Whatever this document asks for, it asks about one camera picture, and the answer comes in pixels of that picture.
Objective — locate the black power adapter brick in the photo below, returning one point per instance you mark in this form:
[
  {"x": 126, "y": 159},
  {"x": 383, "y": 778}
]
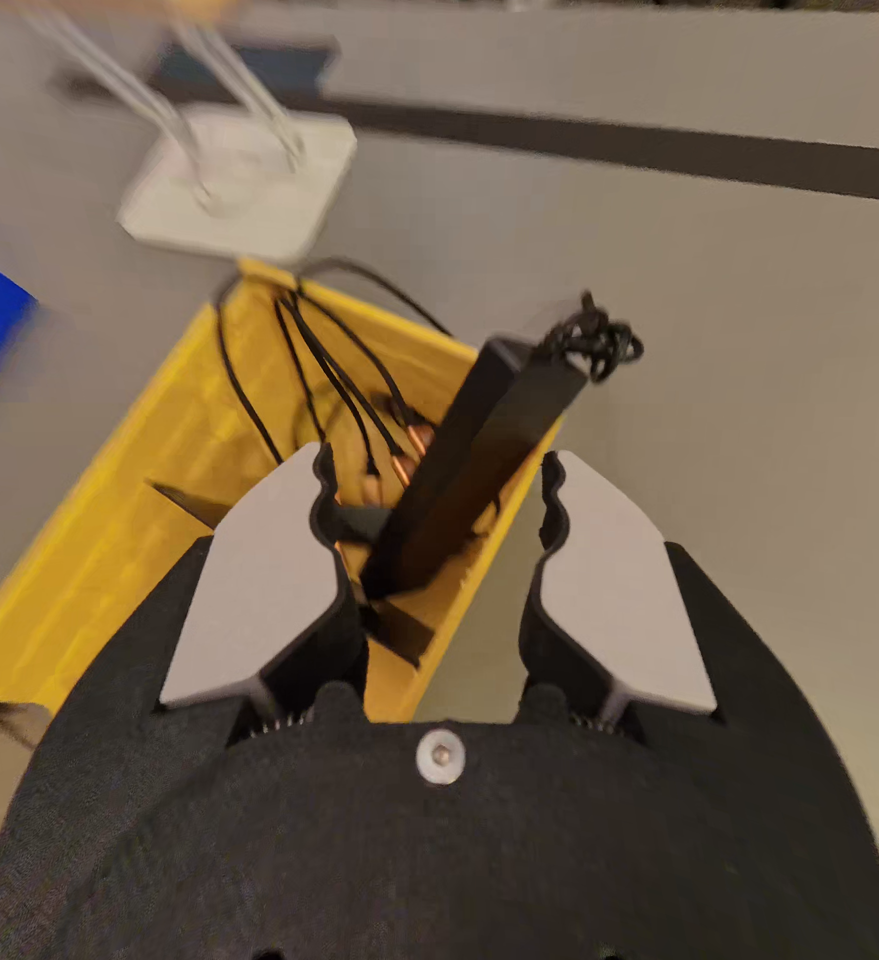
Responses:
[{"x": 484, "y": 450}]

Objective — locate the white stand base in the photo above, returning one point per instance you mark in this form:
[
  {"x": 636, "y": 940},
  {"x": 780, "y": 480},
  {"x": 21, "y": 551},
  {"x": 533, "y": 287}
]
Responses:
[{"x": 259, "y": 187}]

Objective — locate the light wooden board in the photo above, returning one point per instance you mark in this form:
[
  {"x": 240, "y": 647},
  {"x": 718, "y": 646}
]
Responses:
[{"x": 109, "y": 6}]

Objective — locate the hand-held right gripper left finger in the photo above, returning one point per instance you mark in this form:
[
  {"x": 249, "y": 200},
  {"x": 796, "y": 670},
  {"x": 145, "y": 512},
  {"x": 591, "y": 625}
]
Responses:
[{"x": 259, "y": 585}]

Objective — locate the large yellow plastic bin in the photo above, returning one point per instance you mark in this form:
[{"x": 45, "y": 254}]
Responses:
[{"x": 147, "y": 487}]

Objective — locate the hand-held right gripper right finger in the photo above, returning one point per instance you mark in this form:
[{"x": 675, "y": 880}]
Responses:
[{"x": 619, "y": 600}]

